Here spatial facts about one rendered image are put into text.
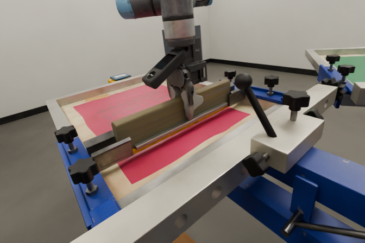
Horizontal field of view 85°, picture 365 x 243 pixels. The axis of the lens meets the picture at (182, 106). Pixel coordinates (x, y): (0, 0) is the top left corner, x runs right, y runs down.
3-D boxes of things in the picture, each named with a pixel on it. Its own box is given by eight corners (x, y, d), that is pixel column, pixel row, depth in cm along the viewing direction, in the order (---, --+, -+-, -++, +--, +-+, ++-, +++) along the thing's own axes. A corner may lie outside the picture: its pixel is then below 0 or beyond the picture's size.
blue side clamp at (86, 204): (65, 163, 52) (55, 141, 49) (85, 154, 55) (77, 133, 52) (100, 257, 30) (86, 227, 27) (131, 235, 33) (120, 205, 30)
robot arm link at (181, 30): (175, 20, 42) (155, 23, 48) (177, 43, 44) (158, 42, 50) (200, 17, 46) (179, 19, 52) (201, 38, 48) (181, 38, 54)
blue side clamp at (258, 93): (213, 98, 82) (212, 82, 79) (221, 94, 84) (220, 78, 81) (285, 121, 59) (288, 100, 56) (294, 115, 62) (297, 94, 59)
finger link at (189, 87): (197, 104, 50) (190, 70, 48) (193, 106, 50) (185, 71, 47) (186, 103, 54) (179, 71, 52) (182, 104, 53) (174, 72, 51)
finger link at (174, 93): (191, 109, 61) (193, 82, 56) (176, 116, 58) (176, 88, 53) (185, 105, 63) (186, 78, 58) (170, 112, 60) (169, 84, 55)
